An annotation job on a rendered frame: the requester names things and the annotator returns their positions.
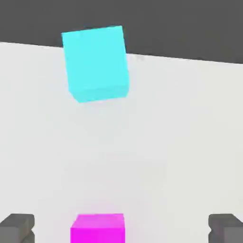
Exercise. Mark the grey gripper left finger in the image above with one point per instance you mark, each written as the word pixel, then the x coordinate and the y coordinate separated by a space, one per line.
pixel 17 227

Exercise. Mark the small magenta cube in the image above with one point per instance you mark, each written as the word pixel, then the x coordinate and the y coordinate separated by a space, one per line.
pixel 97 230

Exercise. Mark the large cyan box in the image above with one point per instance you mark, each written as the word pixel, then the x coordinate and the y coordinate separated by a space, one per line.
pixel 95 64

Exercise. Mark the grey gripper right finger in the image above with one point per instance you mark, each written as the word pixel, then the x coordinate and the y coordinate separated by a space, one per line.
pixel 226 227

